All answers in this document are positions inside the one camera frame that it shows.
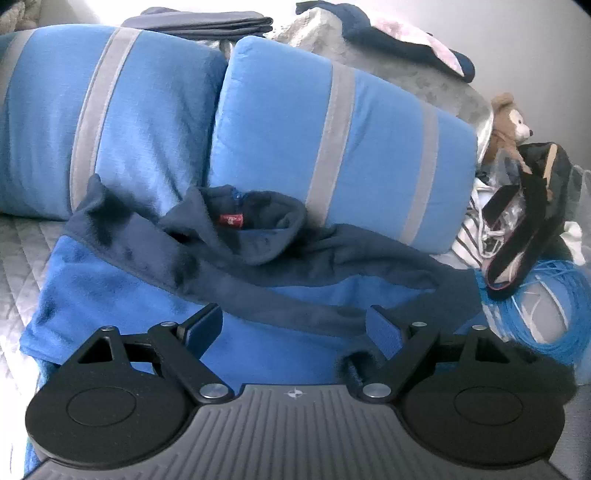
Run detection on blue navy fleece jacket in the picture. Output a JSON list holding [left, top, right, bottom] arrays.
[[21, 177, 561, 479]]

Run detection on navy pink folded garment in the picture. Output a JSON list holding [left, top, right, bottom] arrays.
[[295, 1, 476, 83]]

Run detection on silver grey patterned cushion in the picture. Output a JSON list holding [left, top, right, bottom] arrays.
[[269, 8, 493, 162]]

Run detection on blue striped pillow right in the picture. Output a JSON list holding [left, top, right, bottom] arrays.
[[208, 36, 477, 254]]

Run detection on blue striped pillow left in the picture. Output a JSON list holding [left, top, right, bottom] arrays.
[[1, 24, 228, 220]]

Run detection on brown teddy bear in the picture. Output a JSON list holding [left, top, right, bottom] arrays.
[[483, 92, 533, 171]]

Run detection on blue coiled cable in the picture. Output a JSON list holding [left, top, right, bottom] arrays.
[[475, 257, 591, 368]]

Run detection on black bag with strap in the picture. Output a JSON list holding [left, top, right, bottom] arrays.
[[483, 143, 573, 300]]

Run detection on blue striped pillow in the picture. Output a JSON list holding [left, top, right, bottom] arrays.
[[1, 24, 228, 220], [208, 36, 477, 254]]

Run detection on dark grey folded garment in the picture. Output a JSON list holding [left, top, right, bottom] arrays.
[[122, 7, 273, 41]]

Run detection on striped white tote bag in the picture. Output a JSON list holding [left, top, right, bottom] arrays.
[[452, 179, 524, 270]]

